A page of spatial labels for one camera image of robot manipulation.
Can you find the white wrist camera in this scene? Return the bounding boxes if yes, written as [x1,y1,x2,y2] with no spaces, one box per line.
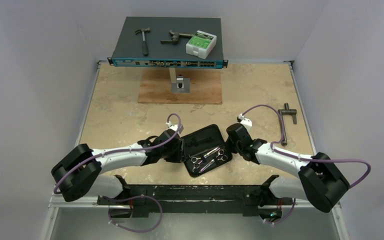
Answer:
[237,113,253,132]
[166,121,184,135]

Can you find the black zippered tool case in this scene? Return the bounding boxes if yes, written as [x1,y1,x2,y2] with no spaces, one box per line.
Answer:
[181,124,233,178]

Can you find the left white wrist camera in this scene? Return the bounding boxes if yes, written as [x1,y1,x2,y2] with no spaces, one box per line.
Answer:
[166,121,184,135]

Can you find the wooden board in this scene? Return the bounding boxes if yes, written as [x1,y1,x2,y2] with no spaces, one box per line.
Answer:
[137,67,222,105]

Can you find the network switch rack unit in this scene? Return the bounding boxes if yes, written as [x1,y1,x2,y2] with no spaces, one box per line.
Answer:
[107,16,229,69]

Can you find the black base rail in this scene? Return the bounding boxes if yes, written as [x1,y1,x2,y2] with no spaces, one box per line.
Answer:
[97,176,293,220]

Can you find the claw hammer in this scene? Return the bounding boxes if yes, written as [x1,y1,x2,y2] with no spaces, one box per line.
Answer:
[134,27,151,57]

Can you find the silver thinning scissors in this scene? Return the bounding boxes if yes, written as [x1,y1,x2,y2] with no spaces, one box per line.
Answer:
[190,147,221,173]

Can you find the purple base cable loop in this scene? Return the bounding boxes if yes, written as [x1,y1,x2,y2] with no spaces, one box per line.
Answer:
[108,194,164,233]

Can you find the black comb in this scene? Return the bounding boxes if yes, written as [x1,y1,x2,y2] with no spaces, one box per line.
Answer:
[185,136,213,147]

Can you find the silver scissors in case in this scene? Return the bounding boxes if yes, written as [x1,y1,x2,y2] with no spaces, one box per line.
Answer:
[199,149,229,173]

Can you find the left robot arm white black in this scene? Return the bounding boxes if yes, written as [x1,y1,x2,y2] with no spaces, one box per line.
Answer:
[51,127,181,205]

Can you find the rusty metal clamp tool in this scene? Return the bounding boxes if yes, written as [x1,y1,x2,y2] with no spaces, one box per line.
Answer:
[160,30,194,45]

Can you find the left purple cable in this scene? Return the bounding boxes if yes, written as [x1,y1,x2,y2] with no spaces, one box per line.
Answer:
[52,113,182,195]

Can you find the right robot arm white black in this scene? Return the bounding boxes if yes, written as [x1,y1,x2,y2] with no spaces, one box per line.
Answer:
[226,123,351,213]

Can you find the white green plastic box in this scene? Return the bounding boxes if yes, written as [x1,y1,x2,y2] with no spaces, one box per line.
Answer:
[185,30,217,59]

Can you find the metal stand bracket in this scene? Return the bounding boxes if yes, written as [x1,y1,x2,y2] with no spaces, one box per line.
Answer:
[169,67,191,94]

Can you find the dark metal clamp bar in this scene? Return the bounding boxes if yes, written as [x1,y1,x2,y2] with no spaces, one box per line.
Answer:
[277,102,298,147]

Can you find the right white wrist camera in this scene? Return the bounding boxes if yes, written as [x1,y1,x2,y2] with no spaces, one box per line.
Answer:
[237,113,253,132]

